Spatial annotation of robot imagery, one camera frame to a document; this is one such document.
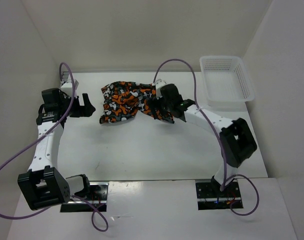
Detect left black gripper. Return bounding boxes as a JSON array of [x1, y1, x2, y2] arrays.
[[59, 93, 95, 118]]

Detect orange camouflage shorts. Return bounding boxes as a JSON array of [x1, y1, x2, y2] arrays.
[[99, 81, 175, 124]]

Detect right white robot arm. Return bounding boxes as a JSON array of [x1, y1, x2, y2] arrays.
[[149, 79, 258, 197]]

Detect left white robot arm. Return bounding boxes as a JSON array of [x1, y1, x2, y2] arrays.
[[17, 88, 96, 211]]

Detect white plastic basket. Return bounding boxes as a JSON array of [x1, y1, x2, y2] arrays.
[[199, 55, 255, 109]]

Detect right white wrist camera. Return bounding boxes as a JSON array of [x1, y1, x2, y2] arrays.
[[152, 78, 167, 99]]

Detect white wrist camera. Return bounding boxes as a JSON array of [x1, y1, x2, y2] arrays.
[[60, 79, 79, 97], [152, 78, 167, 99]]

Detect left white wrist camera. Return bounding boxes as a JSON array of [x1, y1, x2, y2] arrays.
[[60, 79, 79, 97]]

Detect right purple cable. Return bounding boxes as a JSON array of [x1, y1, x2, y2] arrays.
[[153, 58, 260, 216]]

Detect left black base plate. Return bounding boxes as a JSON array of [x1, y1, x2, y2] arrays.
[[60, 181, 109, 213]]

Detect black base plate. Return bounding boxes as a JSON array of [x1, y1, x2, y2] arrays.
[[195, 179, 244, 211], [60, 181, 109, 213]]

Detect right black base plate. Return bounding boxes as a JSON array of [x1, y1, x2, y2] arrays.
[[195, 179, 244, 211]]

